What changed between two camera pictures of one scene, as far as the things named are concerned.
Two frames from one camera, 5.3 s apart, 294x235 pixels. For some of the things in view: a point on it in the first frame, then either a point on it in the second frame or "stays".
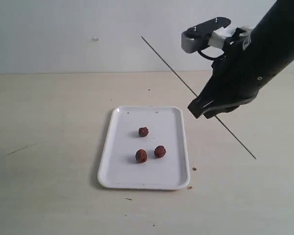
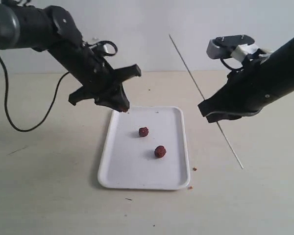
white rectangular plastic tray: x=145 y=148 stays
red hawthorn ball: x=141 y=155 → x=124 y=109
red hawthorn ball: x=159 y=151 stays
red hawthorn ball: x=143 y=131 stays
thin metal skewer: x=194 y=93 → x=205 y=99
